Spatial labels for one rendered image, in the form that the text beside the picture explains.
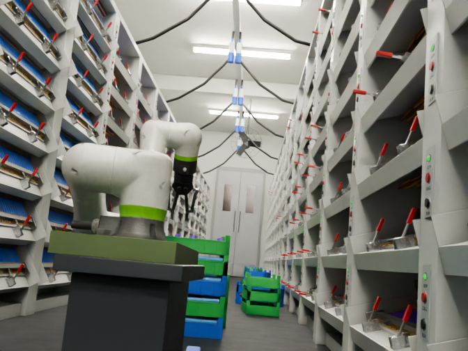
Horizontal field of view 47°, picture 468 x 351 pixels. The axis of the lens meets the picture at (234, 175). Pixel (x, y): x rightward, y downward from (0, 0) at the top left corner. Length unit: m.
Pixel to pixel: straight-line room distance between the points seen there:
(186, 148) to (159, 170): 0.63
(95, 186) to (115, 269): 0.25
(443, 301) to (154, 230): 0.78
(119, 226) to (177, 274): 0.25
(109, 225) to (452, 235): 0.88
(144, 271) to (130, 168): 0.29
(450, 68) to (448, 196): 0.21
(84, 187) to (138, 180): 0.15
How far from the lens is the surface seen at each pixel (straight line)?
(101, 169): 1.44
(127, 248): 1.34
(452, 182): 0.94
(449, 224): 0.92
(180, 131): 2.05
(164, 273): 1.29
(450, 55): 0.99
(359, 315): 1.60
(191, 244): 2.13
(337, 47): 2.49
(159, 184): 1.44
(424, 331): 0.96
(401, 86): 1.27
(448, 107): 0.96
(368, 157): 1.63
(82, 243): 1.38
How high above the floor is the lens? 0.30
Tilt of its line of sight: 9 degrees up
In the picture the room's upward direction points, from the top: 5 degrees clockwise
